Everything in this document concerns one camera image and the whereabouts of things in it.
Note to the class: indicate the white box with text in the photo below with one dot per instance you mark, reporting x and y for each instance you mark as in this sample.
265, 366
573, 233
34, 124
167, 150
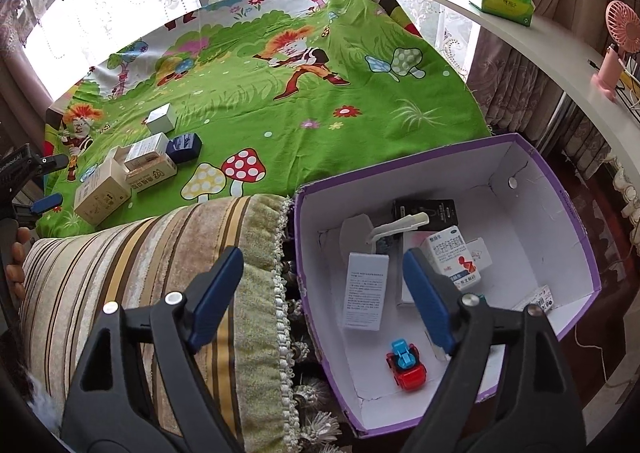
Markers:
365, 290

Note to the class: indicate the green cartoon printed cloth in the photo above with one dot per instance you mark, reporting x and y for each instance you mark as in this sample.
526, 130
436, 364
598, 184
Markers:
280, 98

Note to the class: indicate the striped brown towel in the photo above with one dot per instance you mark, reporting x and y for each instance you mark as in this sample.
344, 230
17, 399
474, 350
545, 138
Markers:
165, 253

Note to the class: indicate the white cream box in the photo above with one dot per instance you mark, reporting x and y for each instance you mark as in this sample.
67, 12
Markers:
145, 150

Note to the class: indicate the black box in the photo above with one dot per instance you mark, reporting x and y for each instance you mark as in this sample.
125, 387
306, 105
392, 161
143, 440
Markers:
425, 210

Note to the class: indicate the navy blue box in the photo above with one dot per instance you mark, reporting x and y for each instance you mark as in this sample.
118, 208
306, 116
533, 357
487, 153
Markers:
185, 148

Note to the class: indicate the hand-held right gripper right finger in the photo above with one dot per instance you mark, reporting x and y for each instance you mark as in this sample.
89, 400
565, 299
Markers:
430, 300

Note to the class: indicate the red blue toy car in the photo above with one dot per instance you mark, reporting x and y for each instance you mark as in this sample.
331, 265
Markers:
406, 368

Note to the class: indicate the person's left hand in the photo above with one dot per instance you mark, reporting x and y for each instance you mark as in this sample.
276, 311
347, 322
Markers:
16, 273

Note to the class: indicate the purple cardboard box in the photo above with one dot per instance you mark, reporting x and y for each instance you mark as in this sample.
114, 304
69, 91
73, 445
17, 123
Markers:
530, 213

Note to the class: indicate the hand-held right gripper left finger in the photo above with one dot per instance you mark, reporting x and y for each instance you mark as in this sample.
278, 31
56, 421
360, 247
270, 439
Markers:
215, 300

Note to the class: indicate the green tissue pack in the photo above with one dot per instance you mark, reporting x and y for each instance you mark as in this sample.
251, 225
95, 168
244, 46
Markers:
502, 0

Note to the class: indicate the white curved shelf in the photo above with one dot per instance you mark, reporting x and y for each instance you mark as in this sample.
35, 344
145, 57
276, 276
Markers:
565, 58

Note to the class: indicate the small labelled white box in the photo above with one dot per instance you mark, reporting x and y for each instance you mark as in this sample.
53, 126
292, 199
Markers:
537, 300

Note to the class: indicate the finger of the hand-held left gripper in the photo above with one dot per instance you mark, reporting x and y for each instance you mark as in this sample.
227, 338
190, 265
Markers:
56, 163
47, 204

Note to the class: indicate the long cream box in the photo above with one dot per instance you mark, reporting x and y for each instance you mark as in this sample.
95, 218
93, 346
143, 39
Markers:
102, 193

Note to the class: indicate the pink desk fan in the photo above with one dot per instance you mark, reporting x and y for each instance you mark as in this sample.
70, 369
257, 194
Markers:
617, 53

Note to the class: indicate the white blue medicine box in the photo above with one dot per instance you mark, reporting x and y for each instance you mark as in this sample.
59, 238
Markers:
450, 253

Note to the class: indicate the cream box with symbols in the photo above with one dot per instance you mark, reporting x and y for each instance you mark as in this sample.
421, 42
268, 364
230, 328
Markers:
152, 175

